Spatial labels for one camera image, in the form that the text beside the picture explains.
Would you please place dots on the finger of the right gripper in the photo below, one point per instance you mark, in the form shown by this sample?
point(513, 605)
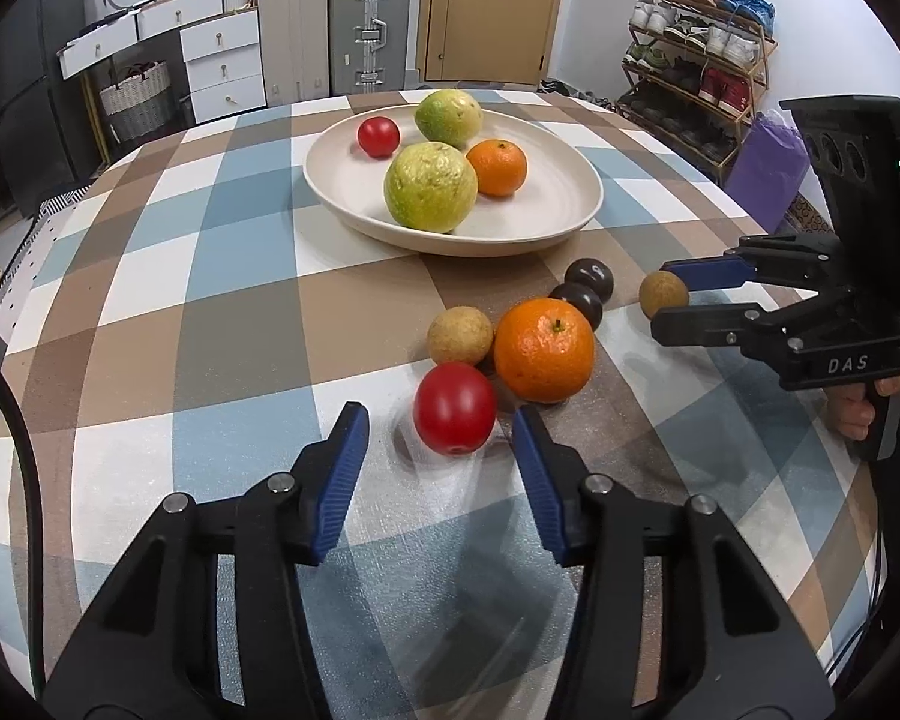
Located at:
point(710, 273)
point(711, 325)

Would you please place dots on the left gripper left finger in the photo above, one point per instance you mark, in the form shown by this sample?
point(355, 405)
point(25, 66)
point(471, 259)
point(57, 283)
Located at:
point(147, 645)

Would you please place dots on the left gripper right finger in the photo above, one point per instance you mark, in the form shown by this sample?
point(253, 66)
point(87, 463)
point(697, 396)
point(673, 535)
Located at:
point(731, 647)

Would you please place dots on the brown longan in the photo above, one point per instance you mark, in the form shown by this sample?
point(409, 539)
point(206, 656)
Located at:
point(460, 334)
point(662, 290)

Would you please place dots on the dark plum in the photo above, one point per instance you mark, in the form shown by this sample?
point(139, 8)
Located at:
point(583, 298)
point(594, 274)

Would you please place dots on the orange mandarin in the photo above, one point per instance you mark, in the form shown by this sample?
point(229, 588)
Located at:
point(500, 166)
point(544, 350)

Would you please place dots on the red tomato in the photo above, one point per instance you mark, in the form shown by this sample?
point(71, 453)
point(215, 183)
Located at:
point(455, 409)
point(378, 137)

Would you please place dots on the large green-yellow guava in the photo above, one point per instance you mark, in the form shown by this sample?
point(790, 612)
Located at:
point(431, 187)

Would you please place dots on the small yellow guava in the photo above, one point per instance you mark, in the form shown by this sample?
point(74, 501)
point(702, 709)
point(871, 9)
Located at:
point(449, 116)

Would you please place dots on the right hand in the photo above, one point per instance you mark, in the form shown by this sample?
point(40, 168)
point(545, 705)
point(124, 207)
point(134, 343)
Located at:
point(849, 408)

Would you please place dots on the purple bag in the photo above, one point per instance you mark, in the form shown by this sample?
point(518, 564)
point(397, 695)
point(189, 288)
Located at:
point(769, 168)

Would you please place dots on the cream round plate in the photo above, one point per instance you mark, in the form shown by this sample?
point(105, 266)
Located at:
point(561, 195)

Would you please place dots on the wooden shoe rack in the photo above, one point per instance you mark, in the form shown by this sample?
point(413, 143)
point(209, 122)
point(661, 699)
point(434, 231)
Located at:
point(697, 73)

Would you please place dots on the checkered tablecloth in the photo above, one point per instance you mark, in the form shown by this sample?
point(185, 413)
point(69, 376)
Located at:
point(201, 318)

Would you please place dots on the wooden door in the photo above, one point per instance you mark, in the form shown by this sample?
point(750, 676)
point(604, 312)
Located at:
point(487, 41)

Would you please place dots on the silver aluminium suitcase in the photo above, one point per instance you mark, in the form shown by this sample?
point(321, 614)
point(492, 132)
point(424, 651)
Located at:
point(367, 45)

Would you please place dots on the beige suitcase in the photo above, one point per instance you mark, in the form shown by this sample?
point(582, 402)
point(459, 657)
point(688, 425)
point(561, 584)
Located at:
point(294, 50)

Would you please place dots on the black refrigerator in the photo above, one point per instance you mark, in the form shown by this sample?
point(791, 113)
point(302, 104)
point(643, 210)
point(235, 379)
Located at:
point(46, 141)

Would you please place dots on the wicker basket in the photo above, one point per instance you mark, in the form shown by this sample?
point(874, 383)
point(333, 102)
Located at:
point(141, 102)

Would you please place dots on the white drawer desk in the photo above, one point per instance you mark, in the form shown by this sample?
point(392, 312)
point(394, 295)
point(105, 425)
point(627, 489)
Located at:
point(219, 42)

